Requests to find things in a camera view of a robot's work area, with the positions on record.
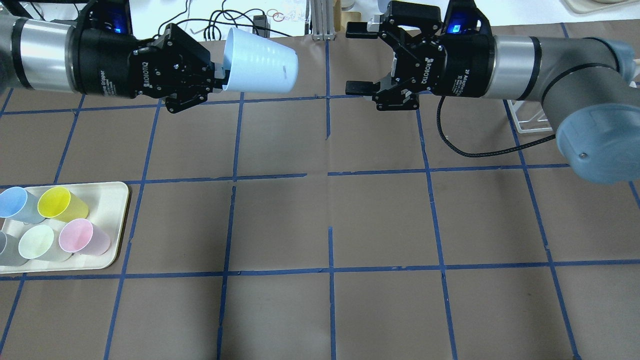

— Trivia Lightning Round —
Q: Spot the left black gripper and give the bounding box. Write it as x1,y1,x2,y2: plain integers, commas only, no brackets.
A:
75,0,230,114

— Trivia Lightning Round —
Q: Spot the light blue plastic cup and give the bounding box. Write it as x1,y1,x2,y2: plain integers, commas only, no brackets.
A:
222,28,299,94

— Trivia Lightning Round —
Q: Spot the white wire cup rack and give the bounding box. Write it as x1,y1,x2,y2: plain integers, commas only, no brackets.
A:
506,99,553,135

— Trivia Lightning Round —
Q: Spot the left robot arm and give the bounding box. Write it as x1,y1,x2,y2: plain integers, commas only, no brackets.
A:
1,0,230,114

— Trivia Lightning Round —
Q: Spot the yellow plastic cup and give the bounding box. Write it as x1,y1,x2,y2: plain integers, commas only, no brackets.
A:
37,186,90,223

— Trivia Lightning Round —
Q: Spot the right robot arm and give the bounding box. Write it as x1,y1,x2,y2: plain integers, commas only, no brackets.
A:
345,0,640,183

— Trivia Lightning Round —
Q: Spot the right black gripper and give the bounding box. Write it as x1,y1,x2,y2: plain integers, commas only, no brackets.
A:
345,0,496,111

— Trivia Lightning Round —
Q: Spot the pink plastic cup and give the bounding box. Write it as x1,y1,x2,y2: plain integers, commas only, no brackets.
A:
58,218,111,256

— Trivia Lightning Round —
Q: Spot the cream plastic tray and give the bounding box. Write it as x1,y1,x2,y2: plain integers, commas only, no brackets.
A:
0,181,130,276

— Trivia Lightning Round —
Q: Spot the black braided cable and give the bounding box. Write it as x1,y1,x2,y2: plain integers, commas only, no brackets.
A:
436,95,557,158

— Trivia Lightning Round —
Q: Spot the cream plastic cup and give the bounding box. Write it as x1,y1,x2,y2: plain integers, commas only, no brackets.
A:
18,224,73,262

